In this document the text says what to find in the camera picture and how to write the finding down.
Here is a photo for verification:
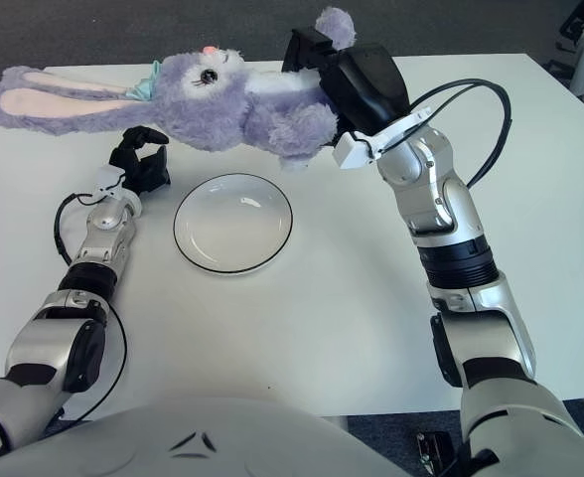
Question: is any black left elbow cable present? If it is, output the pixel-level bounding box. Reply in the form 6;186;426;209
58;302;128;421

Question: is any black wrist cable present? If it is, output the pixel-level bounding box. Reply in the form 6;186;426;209
53;191;109;267
385;79;514;190

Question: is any purple plush bunny doll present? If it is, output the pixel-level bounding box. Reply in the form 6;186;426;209
0;5;358;171

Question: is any white plate with black rim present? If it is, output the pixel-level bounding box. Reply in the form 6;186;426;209
173;172;294;275

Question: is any grey robot torso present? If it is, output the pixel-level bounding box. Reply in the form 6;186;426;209
0;397;412;477

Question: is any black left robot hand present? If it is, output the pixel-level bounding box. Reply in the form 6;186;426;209
107;126;173;196

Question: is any white right wrist connector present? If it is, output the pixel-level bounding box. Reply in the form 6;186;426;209
331;106;435;171

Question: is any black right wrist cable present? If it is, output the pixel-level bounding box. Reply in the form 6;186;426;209
385;79;514;190

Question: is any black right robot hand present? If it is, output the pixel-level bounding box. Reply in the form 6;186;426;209
281;27;411;148

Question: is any black office chair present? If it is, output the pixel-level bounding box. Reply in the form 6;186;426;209
547;0;584;76

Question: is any white left wrist connector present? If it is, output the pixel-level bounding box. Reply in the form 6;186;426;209
93;167;126;196

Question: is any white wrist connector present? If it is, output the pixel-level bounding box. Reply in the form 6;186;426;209
93;167;126;196
331;106;435;171

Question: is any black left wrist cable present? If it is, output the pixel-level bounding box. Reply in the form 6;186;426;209
53;191;109;267

